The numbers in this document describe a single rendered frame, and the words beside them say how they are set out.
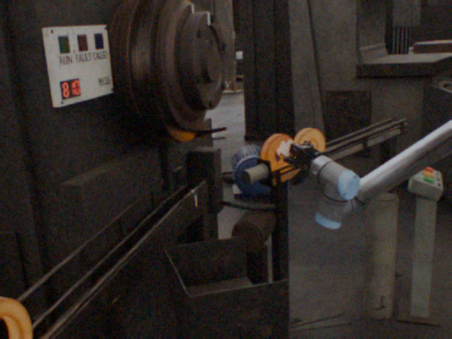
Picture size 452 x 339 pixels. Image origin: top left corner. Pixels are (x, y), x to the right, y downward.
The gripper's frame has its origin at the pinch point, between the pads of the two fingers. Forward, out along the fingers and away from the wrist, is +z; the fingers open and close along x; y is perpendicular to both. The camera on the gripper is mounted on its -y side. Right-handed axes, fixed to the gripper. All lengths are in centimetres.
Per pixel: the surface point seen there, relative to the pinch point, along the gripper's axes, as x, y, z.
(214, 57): 42, 43, -9
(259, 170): 12.3, -4.6, -3.7
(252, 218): 21.1, -17.8, -13.2
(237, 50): -629, -237, 791
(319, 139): -19.7, 1.3, -1.6
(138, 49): 69, 48, -10
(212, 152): 32.8, 6.0, -0.5
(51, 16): 92, 58, -10
